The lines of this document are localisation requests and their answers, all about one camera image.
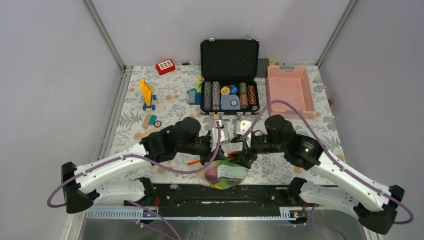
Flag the purple toy onion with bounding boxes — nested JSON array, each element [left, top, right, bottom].
[[204, 168, 219, 183]]

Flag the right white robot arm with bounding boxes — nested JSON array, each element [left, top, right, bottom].
[[232, 115, 405, 235]]

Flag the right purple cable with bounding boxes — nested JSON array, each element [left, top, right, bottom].
[[241, 99, 415, 240]]

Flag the yellow blue toy cart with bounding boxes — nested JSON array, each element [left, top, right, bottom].
[[140, 80, 157, 112]]

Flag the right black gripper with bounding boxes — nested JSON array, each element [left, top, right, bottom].
[[228, 131, 287, 169]]

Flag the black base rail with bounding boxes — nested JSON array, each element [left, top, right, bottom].
[[123, 177, 313, 219]]

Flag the floral table mat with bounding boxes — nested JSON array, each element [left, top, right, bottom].
[[109, 65, 345, 185]]

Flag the red white toy block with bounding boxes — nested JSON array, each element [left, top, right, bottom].
[[155, 59, 176, 76]]

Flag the wooden cylinder block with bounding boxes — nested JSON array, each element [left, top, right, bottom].
[[140, 128, 159, 139]]

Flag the teal blue block stack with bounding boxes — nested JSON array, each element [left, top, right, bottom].
[[186, 88, 202, 105]]

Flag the black poker chip case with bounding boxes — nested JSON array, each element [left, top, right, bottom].
[[200, 38, 261, 116]]

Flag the green yellow toy figure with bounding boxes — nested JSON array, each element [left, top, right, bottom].
[[196, 76, 204, 93]]

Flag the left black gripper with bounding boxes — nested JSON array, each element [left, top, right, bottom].
[[177, 134, 227, 166]]

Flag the pink plastic basket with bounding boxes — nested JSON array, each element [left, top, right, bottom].
[[266, 65, 316, 118]]

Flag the green white bok choy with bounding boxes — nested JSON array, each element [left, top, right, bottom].
[[210, 160, 249, 190]]

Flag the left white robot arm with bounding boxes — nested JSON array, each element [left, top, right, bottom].
[[61, 117, 229, 214]]

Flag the wooden teal toy blocks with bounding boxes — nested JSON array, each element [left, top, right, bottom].
[[141, 114, 162, 129]]

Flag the grey building baseplate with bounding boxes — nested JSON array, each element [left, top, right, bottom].
[[256, 58, 270, 78]]

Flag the clear orange-zip bag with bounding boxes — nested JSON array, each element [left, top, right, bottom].
[[186, 150, 249, 190]]

